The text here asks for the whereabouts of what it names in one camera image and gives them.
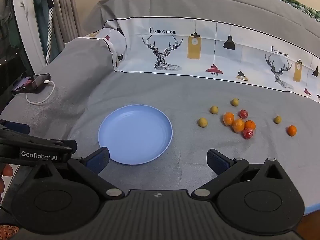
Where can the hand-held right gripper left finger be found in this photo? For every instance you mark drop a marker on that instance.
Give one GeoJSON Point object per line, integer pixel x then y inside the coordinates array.
{"type": "Point", "coordinates": [98, 159]}

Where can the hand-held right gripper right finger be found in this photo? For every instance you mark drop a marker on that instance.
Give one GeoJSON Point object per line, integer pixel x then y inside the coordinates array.
{"type": "Point", "coordinates": [218, 161]}

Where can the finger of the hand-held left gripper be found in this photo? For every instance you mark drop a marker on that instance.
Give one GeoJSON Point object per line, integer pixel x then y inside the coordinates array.
{"type": "Point", "coordinates": [71, 144]}
{"type": "Point", "coordinates": [17, 127]}

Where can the small orange mandarin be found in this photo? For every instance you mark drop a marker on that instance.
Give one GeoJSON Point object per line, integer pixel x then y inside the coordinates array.
{"type": "Point", "coordinates": [238, 125]}
{"type": "Point", "coordinates": [291, 130]}
{"type": "Point", "coordinates": [250, 124]}
{"type": "Point", "coordinates": [228, 119]}

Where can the small yellow-green fruit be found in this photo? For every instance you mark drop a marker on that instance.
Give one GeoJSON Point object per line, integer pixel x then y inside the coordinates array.
{"type": "Point", "coordinates": [202, 122]}
{"type": "Point", "coordinates": [214, 109]}
{"type": "Point", "coordinates": [277, 119]}
{"type": "Point", "coordinates": [235, 102]}

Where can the light blue plate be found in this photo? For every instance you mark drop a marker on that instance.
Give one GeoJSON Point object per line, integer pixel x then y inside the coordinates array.
{"type": "Point", "coordinates": [136, 132]}

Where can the person's left hand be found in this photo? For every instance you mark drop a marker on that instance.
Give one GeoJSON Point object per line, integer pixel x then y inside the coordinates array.
{"type": "Point", "coordinates": [6, 170]}

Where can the small shiny red fruit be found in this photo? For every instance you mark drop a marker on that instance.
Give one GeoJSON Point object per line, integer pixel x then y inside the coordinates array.
{"type": "Point", "coordinates": [248, 133]}
{"type": "Point", "coordinates": [243, 114]}

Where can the black smartphone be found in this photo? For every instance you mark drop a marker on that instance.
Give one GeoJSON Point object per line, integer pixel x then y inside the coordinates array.
{"type": "Point", "coordinates": [28, 83]}

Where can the orange patterned cloth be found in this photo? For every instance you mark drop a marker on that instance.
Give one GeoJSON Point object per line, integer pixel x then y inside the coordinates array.
{"type": "Point", "coordinates": [7, 232]}

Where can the grey printed pillow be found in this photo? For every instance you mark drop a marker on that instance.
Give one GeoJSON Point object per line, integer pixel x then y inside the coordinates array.
{"type": "Point", "coordinates": [87, 52]}

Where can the light blue bed edge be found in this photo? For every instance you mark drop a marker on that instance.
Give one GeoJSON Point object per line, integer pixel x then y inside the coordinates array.
{"type": "Point", "coordinates": [312, 208]}

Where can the teal hanging garment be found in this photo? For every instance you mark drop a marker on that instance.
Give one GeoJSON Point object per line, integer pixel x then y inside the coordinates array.
{"type": "Point", "coordinates": [41, 22]}

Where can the grey curtain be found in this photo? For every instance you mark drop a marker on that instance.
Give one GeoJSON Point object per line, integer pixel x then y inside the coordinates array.
{"type": "Point", "coordinates": [66, 10]}

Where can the grey printed quilt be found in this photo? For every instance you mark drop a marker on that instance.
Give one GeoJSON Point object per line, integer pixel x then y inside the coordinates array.
{"type": "Point", "coordinates": [200, 0]}

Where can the green checked cloth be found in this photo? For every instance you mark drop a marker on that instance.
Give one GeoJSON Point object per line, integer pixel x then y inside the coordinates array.
{"type": "Point", "coordinates": [295, 2]}

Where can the white window frame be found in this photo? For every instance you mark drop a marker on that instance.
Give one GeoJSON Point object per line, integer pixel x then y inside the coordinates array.
{"type": "Point", "coordinates": [23, 20]}

